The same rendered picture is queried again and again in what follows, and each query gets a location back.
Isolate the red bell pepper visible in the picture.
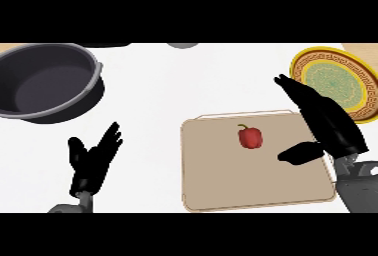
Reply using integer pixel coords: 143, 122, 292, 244
236, 123, 264, 150

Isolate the pale wooden board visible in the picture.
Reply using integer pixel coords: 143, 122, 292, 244
341, 42, 378, 69

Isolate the beige tray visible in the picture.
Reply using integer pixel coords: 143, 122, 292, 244
180, 109, 340, 213

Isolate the grey round object at edge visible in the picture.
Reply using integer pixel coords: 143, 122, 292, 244
165, 42, 201, 50

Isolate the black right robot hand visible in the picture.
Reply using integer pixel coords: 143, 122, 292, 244
273, 73, 371, 166

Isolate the dark grey pot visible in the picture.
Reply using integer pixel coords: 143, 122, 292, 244
0, 43, 106, 125

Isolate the dark object at edge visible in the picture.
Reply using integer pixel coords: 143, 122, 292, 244
77, 42, 133, 49

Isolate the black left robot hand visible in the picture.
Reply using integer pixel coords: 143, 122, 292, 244
66, 121, 124, 199

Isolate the yellow patterned plate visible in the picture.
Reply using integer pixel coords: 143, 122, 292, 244
288, 46, 378, 125

